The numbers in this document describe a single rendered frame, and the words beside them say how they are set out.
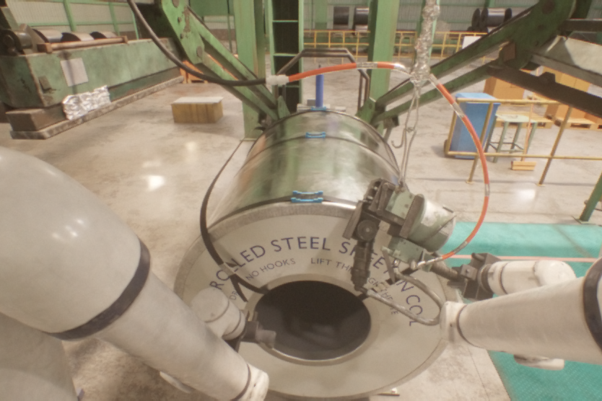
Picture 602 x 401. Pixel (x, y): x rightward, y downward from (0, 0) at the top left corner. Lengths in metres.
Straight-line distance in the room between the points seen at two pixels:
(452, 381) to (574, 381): 0.75
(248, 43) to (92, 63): 4.75
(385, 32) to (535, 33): 4.11
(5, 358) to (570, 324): 0.59
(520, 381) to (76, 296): 2.46
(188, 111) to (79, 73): 6.38
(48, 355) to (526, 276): 0.85
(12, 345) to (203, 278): 0.94
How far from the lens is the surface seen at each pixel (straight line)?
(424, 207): 0.95
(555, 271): 0.83
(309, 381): 1.80
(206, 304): 0.81
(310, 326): 1.77
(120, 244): 0.33
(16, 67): 0.90
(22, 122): 0.89
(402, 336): 1.52
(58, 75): 0.93
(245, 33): 5.67
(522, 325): 0.50
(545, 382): 2.64
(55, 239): 0.30
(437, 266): 1.03
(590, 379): 2.82
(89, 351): 2.70
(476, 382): 2.44
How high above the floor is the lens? 1.90
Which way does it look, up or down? 29 degrees down
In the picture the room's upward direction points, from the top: straight up
